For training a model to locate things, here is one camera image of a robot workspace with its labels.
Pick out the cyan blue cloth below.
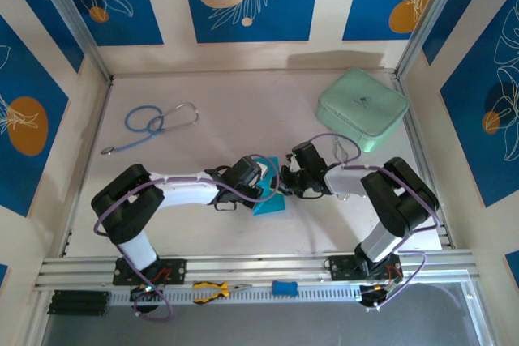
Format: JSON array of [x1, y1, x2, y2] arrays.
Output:
[[251, 155, 287, 216]]

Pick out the mint green zip case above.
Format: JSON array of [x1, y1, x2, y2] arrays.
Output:
[[315, 69, 410, 155]]

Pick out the blue bone-shaped foam piece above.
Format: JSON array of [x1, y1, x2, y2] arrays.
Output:
[[271, 280, 299, 297]]

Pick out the blue stethoscope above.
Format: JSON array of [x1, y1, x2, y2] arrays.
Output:
[[100, 101, 199, 156]]

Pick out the black controller board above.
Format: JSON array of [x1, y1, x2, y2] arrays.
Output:
[[358, 280, 401, 313], [129, 283, 163, 314]]

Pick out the black stacked blocks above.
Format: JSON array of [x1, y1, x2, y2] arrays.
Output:
[[47, 289, 111, 317]]

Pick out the aluminium rail frame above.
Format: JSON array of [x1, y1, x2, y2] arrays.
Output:
[[34, 249, 478, 294]]

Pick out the yellow handled pliers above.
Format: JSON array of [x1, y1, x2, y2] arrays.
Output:
[[192, 280, 253, 305]]

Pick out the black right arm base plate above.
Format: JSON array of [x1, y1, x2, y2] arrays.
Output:
[[328, 254, 402, 282]]

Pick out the grey slotted cable duct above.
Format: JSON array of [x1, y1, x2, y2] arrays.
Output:
[[109, 284, 362, 307]]

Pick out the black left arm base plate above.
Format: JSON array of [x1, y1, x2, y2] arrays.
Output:
[[112, 258, 187, 286]]

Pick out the aluminium side rail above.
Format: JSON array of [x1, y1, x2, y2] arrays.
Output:
[[60, 78, 114, 258], [395, 74, 453, 250]]

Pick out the aluminium corner post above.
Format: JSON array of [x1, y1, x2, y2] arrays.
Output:
[[395, 0, 500, 79], [28, 0, 114, 83]]

